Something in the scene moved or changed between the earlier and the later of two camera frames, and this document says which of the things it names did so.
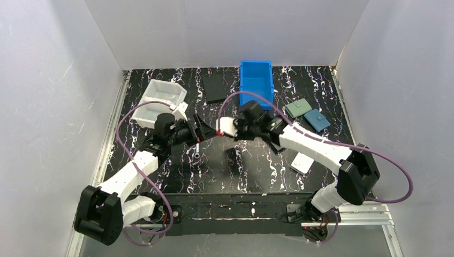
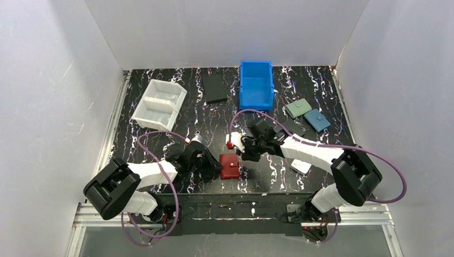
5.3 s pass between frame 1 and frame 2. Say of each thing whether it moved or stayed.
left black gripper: moved
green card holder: stayed
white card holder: stayed
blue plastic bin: stayed
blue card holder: stayed
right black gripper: moved
